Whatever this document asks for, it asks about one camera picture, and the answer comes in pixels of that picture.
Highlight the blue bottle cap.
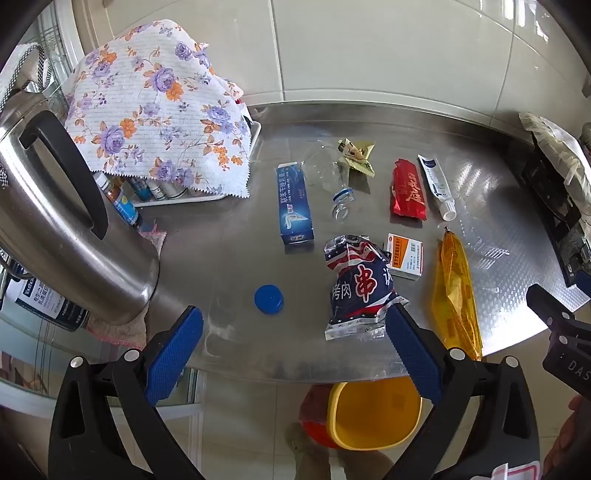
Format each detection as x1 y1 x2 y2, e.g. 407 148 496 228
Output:
254 285 284 315

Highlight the white shoe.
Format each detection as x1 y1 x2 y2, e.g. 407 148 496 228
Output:
284 421 331 467

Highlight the clear plastic bottle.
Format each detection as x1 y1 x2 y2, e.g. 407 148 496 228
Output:
302 144 356 221

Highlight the person's right hand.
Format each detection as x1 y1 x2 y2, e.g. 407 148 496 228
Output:
542 392 591 476

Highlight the steel kettle with black handle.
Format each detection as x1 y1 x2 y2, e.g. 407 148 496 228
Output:
0 90 160 326

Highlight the blue labelled bottle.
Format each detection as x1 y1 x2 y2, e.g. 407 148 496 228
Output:
108 185 140 227

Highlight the red bucket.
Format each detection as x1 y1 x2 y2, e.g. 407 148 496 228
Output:
299 383 342 448

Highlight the yellow plastic bin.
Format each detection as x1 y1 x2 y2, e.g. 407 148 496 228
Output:
326 376 423 450

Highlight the blue toothpaste box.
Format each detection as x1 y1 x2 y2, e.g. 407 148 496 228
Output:
276 162 315 245

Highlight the black bag with clutter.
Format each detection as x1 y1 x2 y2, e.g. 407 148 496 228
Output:
522 131 591 287

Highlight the floral cloth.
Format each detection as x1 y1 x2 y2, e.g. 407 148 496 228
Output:
62 19 252 199

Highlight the pink cloth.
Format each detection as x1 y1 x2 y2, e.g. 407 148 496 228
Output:
85 219 167 352

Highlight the yellow green snack wrapper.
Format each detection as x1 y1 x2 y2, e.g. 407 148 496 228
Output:
337 138 377 177

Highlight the white tube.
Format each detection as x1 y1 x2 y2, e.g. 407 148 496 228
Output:
418 154 457 221

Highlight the white rack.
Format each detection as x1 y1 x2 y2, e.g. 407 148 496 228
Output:
124 104 262 208

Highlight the red snack packet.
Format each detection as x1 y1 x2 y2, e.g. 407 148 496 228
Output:
390 158 428 223

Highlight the blue red snack bag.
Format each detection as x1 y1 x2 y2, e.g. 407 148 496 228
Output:
323 234 409 341

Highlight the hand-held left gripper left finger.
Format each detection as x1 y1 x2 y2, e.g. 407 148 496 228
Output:
48 305 205 480

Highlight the dark blue labelled can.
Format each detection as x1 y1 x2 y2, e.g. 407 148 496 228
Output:
14 272 88 333

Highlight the yellow plastic wrapper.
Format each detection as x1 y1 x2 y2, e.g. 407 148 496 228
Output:
431 228 483 361

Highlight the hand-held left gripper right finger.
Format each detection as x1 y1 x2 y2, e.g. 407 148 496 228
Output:
385 302 541 480

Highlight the pale crumpled cloth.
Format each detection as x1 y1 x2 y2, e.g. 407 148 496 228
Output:
518 112 591 204

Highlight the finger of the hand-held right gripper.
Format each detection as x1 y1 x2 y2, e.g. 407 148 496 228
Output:
526 284 578 333

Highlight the row of small bottles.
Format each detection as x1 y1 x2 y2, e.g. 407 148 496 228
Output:
95 172 204 203

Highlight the orange white medicine box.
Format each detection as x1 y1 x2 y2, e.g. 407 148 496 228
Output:
387 233 423 281

